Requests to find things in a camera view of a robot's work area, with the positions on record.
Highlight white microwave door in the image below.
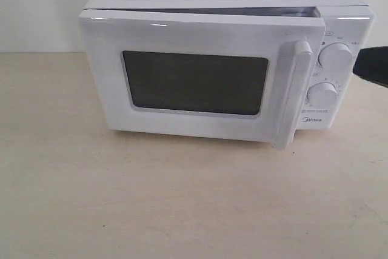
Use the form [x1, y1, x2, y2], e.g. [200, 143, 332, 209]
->
[79, 9, 326, 149]

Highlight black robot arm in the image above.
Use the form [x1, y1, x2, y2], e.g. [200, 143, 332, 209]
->
[353, 46, 388, 87]

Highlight white microwave oven body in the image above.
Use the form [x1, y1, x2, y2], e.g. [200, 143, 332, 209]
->
[82, 0, 373, 130]

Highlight lower white timer knob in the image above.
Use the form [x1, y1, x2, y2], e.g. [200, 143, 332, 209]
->
[307, 82, 338, 107]

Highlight upper white power knob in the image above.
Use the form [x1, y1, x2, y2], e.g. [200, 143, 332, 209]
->
[318, 42, 353, 71]

